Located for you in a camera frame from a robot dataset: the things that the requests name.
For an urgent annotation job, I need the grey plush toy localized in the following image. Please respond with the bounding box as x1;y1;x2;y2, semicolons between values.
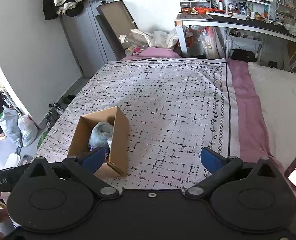
88;122;113;150

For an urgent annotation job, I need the clear plastic bag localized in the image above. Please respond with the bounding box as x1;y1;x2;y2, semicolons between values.
107;137;112;149

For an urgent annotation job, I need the brown cardboard box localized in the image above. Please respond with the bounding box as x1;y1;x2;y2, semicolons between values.
68;106;129;179

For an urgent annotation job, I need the pink bed sheet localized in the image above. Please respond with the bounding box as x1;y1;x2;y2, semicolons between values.
121;46;296;230

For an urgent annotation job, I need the white plastic bag on floor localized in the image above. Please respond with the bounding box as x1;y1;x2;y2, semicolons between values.
0;106;22;147

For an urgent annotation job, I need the white black patterned blanket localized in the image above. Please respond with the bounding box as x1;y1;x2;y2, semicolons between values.
36;58;240;189

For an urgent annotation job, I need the white fluffy duvet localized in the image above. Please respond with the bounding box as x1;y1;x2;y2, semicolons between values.
248;62;296;168

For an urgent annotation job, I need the grey door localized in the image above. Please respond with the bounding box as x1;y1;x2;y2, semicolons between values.
61;0;116;79

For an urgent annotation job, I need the white plastic bags pile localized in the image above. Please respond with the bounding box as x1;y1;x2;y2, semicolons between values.
130;29;178;49

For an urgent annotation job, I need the white desk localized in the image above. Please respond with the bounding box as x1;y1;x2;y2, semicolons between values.
174;13;296;61

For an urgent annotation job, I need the leaning brown framed board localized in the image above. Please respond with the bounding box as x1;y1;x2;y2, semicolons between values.
95;1;138;61

